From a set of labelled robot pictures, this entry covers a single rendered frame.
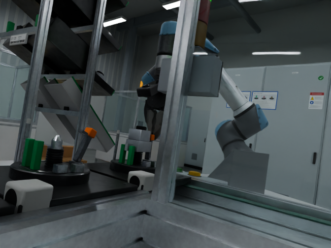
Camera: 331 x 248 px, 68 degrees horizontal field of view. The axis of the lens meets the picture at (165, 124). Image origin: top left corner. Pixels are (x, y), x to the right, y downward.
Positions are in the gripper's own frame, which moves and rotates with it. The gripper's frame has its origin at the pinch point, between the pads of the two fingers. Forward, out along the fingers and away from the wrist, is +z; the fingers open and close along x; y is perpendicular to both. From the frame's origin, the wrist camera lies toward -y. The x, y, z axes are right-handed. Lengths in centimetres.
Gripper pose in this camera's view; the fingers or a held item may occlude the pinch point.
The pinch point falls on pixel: (152, 135)
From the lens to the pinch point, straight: 74.9
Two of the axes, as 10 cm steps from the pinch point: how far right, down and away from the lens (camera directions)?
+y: 5.3, 1.1, 8.4
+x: -8.4, -1.0, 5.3
